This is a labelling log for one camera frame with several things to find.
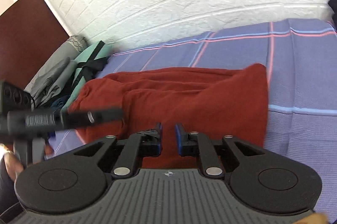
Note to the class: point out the grey patterned pillow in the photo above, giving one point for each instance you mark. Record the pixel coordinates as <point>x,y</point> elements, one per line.
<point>78,42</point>

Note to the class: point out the purple plaid bed sheet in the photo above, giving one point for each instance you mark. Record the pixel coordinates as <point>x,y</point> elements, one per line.
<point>300,58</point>

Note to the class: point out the dark blue folded garment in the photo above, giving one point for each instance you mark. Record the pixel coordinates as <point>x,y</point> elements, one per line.
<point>60,103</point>

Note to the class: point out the dark brown headboard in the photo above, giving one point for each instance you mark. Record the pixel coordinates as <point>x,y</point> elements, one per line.
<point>29,34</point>

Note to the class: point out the person's hand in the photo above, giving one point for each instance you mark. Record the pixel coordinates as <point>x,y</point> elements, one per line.
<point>13,165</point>

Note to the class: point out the dark red pants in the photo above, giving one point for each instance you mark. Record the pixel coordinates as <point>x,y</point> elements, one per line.
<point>215,102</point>

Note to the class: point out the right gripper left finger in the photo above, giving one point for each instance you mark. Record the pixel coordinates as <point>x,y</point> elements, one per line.
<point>132,151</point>

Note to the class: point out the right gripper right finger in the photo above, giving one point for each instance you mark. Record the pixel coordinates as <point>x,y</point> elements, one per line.
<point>206,151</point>

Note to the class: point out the green folded mat with strap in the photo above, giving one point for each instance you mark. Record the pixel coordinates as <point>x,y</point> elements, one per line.
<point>89,63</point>

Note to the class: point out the folded black garment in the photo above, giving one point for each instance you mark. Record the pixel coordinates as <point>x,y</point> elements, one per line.
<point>333,5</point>

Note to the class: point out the grey folded clothes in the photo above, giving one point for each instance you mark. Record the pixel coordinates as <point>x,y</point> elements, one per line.
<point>40,87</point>

